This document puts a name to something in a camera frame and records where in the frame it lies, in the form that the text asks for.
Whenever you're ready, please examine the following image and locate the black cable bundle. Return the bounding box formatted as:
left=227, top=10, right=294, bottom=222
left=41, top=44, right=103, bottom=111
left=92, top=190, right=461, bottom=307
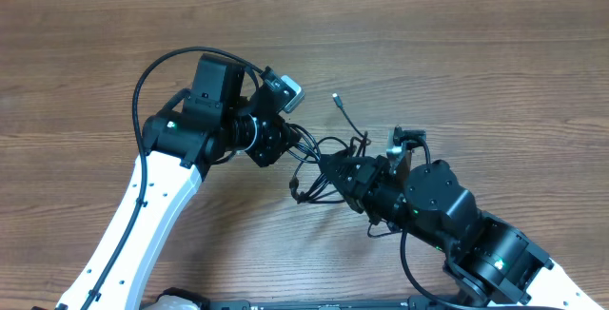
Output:
left=285, top=92, right=372, bottom=205

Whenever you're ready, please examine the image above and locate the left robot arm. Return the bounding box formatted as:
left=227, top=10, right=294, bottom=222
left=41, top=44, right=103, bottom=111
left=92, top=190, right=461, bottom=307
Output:
left=56, top=47, right=305, bottom=309

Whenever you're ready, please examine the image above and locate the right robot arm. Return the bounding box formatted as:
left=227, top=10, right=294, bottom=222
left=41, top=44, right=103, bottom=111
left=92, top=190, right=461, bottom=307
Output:
left=320, top=154, right=599, bottom=309

